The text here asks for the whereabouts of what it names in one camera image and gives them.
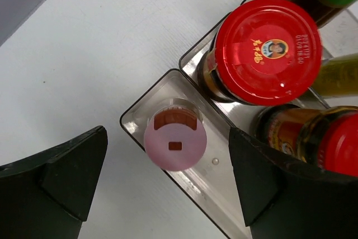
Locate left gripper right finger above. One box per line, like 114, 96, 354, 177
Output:
229, 128, 357, 238

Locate small yellow bottle brown cap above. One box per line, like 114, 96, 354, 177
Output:
312, 53, 357, 98

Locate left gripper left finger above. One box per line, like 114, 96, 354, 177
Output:
1, 126, 108, 238

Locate clear tiered acrylic rack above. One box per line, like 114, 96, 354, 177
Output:
120, 0, 357, 238

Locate red lid sauce jar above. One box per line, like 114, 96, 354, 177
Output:
251, 104, 357, 177
197, 0, 322, 106

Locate pink cap white bottle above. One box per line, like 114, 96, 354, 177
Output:
143, 97, 208, 171

